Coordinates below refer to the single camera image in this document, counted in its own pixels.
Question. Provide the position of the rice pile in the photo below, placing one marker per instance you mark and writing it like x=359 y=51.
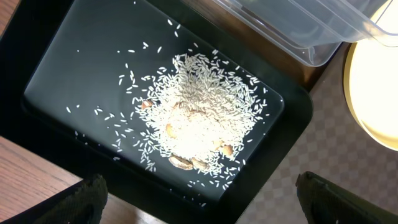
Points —
x=154 y=93

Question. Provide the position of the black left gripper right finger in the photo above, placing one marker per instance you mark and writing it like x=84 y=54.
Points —
x=323 y=201

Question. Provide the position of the yellow plate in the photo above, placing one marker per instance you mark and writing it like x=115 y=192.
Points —
x=370 y=87

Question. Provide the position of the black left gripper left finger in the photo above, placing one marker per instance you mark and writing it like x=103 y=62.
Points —
x=81 y=203

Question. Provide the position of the black waste tray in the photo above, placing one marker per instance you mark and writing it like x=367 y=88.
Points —
x=35 y=91

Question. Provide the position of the clear plastic waste bin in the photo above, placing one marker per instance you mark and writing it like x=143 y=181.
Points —
x=311 y=30

